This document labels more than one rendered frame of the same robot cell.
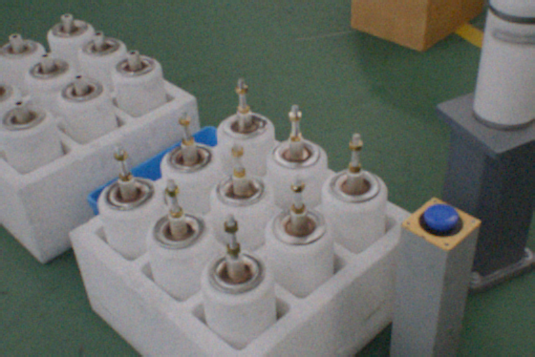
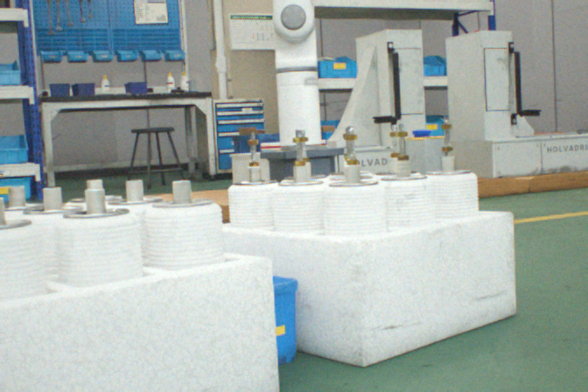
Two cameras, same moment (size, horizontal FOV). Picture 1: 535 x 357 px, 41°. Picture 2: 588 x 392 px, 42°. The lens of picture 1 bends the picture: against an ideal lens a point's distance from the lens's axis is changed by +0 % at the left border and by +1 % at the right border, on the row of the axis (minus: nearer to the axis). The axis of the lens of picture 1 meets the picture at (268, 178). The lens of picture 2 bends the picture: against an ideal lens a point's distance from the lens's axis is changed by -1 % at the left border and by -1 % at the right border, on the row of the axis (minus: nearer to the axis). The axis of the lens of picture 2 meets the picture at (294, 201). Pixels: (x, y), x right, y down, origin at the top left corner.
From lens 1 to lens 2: 175 cm
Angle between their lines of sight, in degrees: 87
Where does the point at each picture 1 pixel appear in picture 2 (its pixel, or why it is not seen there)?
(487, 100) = (311, 129)
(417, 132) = not seen: hidden behind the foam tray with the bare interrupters
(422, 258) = (437, 154)
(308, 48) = not seen: outside the picture
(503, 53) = (313, 93)
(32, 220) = (271, 317)
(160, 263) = (431, 193)
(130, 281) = (424, 230)
